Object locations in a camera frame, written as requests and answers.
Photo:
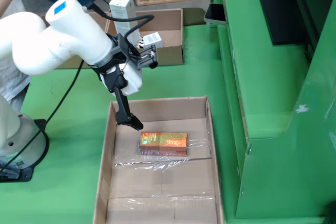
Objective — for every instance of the black monitor panel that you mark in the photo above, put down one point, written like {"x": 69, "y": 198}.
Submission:
{"x": 283, "y": 11}

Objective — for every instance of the orange holographic carton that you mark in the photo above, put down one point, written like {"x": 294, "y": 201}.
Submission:
{"x": 168, "y": 141}

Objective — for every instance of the green machine housing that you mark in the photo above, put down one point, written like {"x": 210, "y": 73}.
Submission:
{"x": 262, "y": 77}

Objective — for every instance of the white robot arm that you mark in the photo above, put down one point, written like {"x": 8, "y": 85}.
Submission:
{"x": 73, "y": 30}

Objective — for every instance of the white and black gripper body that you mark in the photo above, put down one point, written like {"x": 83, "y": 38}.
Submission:
{"x": 134, "y": 79}

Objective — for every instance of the person in white shirt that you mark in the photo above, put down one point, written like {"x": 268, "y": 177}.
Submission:
{"x": 10, "y": 82}

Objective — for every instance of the cardboard tray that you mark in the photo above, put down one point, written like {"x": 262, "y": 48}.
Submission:
{"x": 157, "y": 182}

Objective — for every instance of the cardboard box holding white cartons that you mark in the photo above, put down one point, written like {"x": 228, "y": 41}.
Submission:
{"x": 168, "y": 56}

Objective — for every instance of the tall white carton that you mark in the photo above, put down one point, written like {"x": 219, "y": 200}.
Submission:
{"x": 123, "y": 9}

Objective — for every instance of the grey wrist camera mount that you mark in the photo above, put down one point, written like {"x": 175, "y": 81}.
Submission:
{"x": 145, "y": 60}

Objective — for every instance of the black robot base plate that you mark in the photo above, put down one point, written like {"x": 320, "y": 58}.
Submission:
{"x": 29, "y": 175}

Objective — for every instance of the cardboard box holding blue carton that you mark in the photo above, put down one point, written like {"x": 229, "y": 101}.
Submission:
{"x": 71, "y": 64}

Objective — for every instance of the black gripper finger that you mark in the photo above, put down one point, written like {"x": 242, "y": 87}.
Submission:
{"x": 153, "y": 64}
{"x": 122, "y": 103}

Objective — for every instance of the clear plastic film strip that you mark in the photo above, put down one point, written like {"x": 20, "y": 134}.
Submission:
{"x": 147, "y": 164}

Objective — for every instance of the small white carton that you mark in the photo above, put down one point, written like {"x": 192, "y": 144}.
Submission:
{"x": 155, "y": 39}

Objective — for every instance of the black smartphone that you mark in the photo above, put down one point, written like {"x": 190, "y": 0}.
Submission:
{"x": 215, "y": 12}

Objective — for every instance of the black and white spotted item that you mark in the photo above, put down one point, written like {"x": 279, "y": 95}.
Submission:
{"x": 141, "y": 43}

